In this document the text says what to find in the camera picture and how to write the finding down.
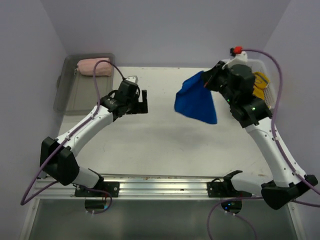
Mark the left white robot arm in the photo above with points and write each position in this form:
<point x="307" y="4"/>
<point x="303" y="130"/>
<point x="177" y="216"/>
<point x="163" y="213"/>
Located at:
<point x="58" y="156"/>

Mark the aluminium mounting rail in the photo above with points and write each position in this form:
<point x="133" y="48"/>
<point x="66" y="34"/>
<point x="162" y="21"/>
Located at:
<point x="170" y="187"/>

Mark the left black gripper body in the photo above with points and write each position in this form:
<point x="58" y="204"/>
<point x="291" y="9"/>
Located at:
<point x="133" y="105"/>

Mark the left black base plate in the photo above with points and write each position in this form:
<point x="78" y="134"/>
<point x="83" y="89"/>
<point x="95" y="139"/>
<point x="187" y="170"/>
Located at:
<point x="103" y="189"/>

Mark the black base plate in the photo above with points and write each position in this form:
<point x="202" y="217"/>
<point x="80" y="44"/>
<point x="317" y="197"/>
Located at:
<point x="103" y="189"/>
<point x="224" y="189"/>

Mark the yellow towel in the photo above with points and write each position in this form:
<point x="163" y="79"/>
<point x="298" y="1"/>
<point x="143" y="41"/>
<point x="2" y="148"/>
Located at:
<point x="260" y="84"/>

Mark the grey transparent plastic bin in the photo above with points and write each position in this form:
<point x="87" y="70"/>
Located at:
<point x="76" y="93"/>

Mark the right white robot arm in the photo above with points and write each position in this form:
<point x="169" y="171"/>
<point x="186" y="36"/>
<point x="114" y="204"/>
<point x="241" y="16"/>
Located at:
<point x="289" y="180"/>

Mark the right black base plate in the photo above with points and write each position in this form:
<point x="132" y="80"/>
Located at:
<point x="224" y="189"/>

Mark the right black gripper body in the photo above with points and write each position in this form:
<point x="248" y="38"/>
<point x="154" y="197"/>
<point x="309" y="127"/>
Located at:
<point x="217" y="81"/>

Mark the blue towel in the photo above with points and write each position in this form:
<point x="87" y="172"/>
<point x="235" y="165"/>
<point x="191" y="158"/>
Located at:
<point x="195" y="101"/>

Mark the white plastic basket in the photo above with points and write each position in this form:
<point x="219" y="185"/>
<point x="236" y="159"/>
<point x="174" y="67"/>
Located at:
<point x="258" y="65"/>

